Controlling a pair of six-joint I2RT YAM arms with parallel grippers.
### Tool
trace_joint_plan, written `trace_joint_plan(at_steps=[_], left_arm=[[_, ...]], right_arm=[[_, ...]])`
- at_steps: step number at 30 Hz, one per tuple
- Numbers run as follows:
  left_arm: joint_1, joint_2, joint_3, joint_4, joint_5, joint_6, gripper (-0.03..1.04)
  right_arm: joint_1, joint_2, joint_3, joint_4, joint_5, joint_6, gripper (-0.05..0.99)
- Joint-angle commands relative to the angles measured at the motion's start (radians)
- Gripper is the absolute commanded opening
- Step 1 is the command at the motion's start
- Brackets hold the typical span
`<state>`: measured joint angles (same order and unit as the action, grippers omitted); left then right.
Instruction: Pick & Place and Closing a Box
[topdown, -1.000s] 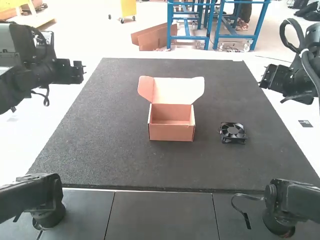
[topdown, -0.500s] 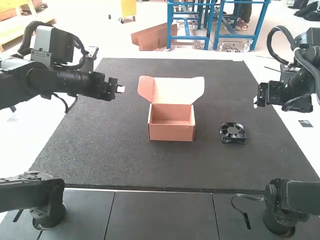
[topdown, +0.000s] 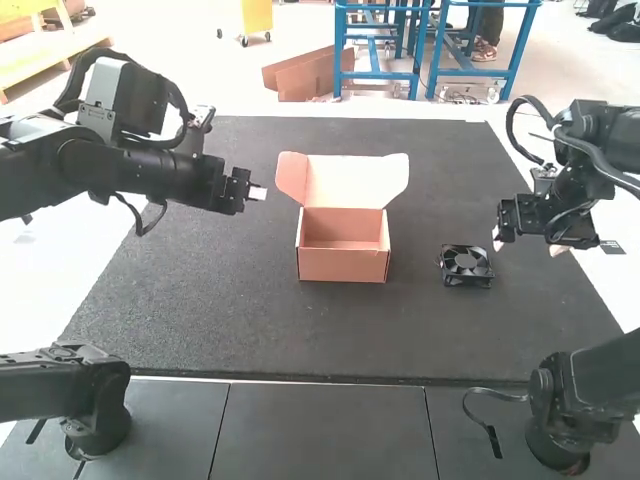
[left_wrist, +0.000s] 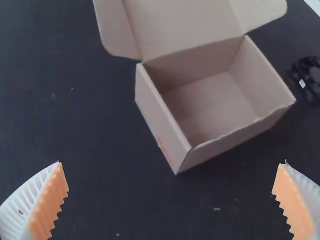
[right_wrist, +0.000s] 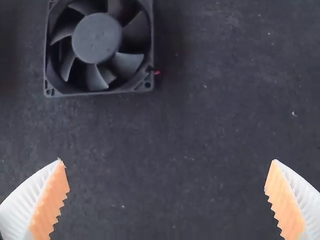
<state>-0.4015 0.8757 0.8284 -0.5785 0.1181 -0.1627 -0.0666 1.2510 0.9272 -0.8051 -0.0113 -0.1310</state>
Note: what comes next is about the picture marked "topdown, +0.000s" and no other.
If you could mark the person's legs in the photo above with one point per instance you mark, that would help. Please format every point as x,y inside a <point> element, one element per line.
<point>492,25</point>

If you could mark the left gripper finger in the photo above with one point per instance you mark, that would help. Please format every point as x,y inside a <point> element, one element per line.
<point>258,194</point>

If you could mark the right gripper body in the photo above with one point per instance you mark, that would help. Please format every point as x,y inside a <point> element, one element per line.
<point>525,215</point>

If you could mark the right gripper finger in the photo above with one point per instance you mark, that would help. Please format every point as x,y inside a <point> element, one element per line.
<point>498,242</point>
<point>560,250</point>

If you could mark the yellow cart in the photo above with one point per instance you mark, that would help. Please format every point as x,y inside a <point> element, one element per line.
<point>257,15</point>

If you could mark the black square fan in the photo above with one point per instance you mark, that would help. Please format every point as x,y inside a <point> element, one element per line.
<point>466,265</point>

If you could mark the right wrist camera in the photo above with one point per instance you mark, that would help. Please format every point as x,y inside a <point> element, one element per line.
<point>544,180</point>

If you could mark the cardboard box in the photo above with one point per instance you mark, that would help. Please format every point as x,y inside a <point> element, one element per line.
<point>342,250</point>

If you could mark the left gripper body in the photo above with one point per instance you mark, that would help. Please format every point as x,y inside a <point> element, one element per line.
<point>220,187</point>

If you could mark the dark base panel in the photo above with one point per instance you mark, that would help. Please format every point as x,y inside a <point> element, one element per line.
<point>450,462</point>
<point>325,430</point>
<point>175,425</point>

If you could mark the brown cardboard sheets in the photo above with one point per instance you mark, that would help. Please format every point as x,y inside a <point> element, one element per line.
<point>300,75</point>

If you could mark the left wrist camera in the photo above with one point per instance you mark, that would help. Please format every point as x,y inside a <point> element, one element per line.
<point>202,120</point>

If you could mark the blue metal frame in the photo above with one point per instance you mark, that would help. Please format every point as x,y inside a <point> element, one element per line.
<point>470,75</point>
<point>375,76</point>

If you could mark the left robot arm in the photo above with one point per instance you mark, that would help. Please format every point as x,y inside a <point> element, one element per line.
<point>100,165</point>

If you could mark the wooden pallet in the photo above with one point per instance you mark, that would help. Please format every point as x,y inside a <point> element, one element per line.
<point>40,60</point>

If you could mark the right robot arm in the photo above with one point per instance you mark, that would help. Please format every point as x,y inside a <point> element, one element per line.
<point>615,130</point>

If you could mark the black mat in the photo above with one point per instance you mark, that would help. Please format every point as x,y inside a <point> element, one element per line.
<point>200,300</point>

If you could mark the small black card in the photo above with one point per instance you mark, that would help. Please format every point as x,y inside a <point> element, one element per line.
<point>612,247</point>

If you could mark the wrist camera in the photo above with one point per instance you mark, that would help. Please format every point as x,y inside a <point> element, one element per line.
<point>202,120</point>
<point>544,180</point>

